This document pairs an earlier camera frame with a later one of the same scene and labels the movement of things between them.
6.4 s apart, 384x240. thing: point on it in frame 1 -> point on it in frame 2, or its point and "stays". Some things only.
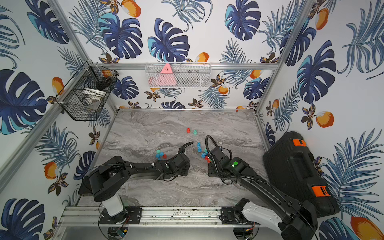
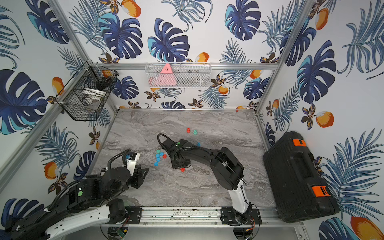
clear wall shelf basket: [179, 75] stays
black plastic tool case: [290, 166] stays
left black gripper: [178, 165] -> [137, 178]
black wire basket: [87, 93] stays
